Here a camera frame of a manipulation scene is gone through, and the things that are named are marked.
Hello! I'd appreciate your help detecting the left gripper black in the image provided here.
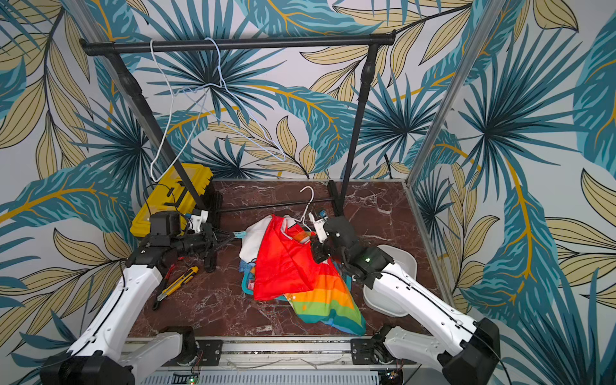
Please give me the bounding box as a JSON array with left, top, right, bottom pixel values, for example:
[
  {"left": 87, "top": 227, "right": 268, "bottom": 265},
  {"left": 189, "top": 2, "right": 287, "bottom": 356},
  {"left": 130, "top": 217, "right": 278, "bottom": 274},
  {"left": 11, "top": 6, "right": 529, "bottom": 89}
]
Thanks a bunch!
[{"left": 171, "top": 223, "right": 234, "bottom": 260}]

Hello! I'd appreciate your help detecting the white wire hanger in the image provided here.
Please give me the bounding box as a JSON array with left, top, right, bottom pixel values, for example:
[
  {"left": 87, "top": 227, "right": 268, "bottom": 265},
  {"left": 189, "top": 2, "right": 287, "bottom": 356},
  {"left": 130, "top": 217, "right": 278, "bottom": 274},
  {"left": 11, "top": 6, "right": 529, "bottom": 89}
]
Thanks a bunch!
[
  {"left": 149, "top": 39, "right": 199, "bottom": 182},
  {"left": 291, "top": 185, "right": 315, "bottom": 233}
]

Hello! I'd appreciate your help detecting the rainbow striped jacket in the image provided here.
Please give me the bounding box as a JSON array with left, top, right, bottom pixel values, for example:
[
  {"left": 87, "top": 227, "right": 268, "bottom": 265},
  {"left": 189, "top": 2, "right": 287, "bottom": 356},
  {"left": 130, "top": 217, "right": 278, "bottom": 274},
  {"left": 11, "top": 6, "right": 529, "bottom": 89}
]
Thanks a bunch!
[{"left": 239, "top": 260, "right": 256, "bottom": 296}]

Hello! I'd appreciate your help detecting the rainbow jacket red hood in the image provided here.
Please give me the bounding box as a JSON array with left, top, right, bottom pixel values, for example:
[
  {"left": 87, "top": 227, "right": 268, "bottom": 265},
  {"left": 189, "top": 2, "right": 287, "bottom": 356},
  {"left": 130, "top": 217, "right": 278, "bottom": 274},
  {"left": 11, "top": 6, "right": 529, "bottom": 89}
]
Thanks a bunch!
[{"left": 239, "top": 215, "right": 366, "bottom": 335}]

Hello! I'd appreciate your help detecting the light blue wire hanger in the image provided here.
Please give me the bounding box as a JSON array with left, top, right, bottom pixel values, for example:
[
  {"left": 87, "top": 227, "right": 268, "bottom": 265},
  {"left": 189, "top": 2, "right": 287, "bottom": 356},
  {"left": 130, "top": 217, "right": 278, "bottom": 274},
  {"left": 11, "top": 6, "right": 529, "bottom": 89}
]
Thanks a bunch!
[{"left": 170, "top": 37, "right": 287, "bottom": 162}]

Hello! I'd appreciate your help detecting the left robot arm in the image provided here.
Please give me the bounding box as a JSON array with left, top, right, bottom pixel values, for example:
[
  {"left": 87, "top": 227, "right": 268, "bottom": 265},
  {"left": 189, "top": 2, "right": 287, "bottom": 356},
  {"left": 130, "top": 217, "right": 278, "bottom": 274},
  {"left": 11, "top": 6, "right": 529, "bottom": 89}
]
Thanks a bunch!
[{"left": 39, "top": 211, "right": 234, "bottom": 384}]

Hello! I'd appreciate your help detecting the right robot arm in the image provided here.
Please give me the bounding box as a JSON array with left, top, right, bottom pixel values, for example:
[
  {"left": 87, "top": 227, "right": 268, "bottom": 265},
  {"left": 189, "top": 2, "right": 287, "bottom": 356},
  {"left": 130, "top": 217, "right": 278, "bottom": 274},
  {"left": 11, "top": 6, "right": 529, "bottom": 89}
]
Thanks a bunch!
[{"left": 312, "top": 217, "right": 501, "bottom": 384}]

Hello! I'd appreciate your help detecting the yellow black utility knife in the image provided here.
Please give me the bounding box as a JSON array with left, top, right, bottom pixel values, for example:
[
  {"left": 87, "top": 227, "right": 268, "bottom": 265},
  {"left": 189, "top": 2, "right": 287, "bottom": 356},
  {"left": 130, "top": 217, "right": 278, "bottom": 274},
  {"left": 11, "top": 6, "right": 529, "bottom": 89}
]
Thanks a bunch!
[{"left": 152, "top": 266, "right": 199, "bottom": 311}]

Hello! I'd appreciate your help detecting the teal plastic basket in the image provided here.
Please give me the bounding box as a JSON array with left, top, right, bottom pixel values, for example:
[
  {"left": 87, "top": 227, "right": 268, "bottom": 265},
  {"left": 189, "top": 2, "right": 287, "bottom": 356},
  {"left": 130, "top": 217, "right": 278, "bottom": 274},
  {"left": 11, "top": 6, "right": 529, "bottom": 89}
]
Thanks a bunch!
[{"left": 239, "top": 260, "right": 352, "bottom": 296}]

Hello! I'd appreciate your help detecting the red pipe wrench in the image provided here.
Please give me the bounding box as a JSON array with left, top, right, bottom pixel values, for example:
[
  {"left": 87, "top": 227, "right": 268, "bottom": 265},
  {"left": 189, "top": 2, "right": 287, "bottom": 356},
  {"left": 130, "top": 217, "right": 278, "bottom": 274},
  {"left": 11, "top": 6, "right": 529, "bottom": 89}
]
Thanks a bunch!
[{"left": 161, "top": 263, "right": 177, "bottom": 287}]

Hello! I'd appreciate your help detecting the yellow black toolbox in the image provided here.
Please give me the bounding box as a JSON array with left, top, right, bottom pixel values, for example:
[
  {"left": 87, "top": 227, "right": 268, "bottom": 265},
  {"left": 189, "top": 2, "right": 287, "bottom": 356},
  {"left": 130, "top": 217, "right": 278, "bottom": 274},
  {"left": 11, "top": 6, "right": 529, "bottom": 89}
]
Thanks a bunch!
[{"left": 130, "top": 163, "right": 213, "bottom": 238}]

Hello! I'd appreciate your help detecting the white plastic tray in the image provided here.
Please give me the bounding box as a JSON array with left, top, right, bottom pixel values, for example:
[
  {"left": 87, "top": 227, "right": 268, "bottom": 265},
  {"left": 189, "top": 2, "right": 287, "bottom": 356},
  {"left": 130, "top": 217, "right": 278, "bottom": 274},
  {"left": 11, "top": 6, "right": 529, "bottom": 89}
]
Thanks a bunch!
[{"left": 362, "top": 244, "right": 418, "bottom": 319}]

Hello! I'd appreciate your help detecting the black clothes rack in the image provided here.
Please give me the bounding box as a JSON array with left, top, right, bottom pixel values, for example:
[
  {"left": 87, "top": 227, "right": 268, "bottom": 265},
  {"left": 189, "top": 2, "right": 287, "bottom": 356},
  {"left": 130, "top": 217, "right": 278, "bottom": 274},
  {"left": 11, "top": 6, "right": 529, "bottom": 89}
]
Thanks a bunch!
[{"left": 80, "top": 30, "right": 396, "bottom": 217}]

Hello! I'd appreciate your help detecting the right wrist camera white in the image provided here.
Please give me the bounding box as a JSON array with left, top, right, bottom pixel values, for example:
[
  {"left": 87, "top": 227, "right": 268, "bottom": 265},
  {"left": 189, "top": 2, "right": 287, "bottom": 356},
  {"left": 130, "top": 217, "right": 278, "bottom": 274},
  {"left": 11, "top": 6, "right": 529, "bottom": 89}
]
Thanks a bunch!
[{"left": 309, "top": 210, "right": 328, "bottom": 244}]

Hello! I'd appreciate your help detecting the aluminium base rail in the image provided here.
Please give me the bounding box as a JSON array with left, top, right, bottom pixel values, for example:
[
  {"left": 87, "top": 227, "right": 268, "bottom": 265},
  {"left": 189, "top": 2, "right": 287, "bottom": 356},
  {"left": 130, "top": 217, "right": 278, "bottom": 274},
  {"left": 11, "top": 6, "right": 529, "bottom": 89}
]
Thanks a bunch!
[{"left": 103, "top": 334, "right": 487, "bottom": 385}]

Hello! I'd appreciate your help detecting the left aluminium frame post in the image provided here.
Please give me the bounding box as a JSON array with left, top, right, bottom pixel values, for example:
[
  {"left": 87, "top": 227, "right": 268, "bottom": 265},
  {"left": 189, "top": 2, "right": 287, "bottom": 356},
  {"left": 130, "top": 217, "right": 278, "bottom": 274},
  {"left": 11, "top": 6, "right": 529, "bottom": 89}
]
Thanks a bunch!
[{"left": 64, "top": 0, "right": 116, "bottom": 68}]

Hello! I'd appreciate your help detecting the aluminium frame post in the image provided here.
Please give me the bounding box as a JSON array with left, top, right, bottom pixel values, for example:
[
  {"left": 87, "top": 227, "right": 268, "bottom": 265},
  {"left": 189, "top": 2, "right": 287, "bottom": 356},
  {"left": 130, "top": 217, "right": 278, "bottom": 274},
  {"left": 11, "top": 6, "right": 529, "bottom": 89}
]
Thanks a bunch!
[
  {"left": 406, "top": 0, "right": 505, "bottom": 190},
  {"left": 64, "top": 0, "right": 116, "bottom": 68}
]

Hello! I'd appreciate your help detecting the right aluminium frame post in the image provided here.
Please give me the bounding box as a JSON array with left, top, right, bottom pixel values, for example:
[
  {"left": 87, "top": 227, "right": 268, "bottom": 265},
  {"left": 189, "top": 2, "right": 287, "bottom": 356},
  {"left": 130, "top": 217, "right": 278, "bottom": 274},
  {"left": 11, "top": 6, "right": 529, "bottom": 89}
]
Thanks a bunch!
[{"left": 406, "top": 0, "right": 505, "bottom": 190}]

